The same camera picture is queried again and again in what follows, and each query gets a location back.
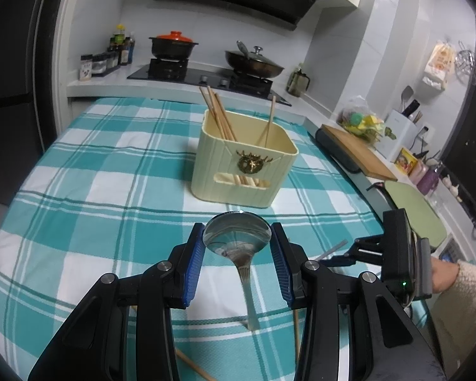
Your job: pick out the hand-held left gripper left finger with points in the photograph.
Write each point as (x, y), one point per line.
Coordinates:
(194, 266)

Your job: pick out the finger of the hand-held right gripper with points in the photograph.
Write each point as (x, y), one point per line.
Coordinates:
(353, 261)
(367, 244)

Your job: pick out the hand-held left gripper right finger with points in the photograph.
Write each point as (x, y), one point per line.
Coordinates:
(281, 266)

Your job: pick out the wooden chopstick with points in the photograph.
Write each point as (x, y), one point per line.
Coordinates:
(297, 337)
(194, 365)
(271, 115)
(210, 107)
(263, 135)
(216, 105)
(224, 117)

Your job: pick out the cream plastic utensil box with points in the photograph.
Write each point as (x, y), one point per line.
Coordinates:
(222, 158)

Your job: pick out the person's right forearm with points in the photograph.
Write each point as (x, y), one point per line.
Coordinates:
(472, 305)

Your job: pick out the person's right hand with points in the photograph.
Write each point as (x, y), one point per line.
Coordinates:
(444, 276)

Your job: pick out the purple cup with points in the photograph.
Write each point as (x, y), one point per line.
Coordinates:
(427, 180)

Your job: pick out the yellow packet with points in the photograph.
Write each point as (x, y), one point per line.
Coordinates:
(405, 161)

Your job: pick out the wooden cutting board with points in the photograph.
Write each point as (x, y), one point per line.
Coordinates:
(361, 153)

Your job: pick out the black electric griddle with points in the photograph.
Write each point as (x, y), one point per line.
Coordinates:
(333, 151)

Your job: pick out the teal white plaid tablecloth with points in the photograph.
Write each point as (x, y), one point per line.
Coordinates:
(103, 206)

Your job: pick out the white knife block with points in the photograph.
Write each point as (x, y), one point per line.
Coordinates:
(400, 135)

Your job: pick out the plastic bag of sponges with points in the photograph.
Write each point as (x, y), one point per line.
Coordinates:
(361, 121)

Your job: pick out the grey spatula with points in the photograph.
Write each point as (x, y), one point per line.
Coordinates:
(407, 95)

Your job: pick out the dark glass jar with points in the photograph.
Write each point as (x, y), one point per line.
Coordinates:
(297, 83)

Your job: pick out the black gas stove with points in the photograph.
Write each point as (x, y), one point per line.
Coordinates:
(206, 77)

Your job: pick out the hanging white packet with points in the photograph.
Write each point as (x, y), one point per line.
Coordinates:
(440, 63)

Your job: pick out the black frying pan glass lid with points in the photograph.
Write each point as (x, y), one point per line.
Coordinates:
(254, 67)

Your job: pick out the hanging metal strainer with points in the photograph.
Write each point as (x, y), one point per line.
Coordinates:
(467, 63)

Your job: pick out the black clay pot orange lid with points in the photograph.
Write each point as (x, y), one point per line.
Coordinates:
(170, 49)

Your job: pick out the clear spice jar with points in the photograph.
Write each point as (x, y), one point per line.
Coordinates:
(111, 62)
(99, 65)

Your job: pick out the dark sauce bottle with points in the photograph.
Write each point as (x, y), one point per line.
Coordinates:
(127, 53)

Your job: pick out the white label spice jar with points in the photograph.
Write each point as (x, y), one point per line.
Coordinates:
(86, 69)

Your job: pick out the green label sauce bottle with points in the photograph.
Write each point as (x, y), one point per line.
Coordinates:
(118, 39)

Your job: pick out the black refrigerator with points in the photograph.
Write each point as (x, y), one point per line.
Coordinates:
(20, 67)

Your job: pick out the white wall outlet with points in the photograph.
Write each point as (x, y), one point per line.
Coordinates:
(425, 135)

